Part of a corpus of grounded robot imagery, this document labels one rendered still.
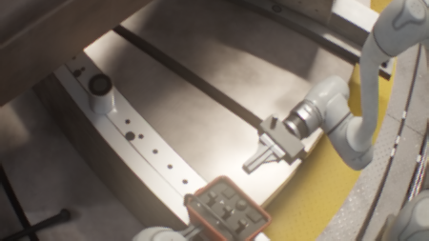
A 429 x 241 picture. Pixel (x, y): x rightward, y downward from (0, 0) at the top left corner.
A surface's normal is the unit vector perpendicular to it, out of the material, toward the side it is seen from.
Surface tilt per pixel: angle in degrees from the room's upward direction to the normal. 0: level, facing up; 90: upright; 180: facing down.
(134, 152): 0
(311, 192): 0
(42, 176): 0
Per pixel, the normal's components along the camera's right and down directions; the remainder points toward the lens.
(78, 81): 0.08, -0.54
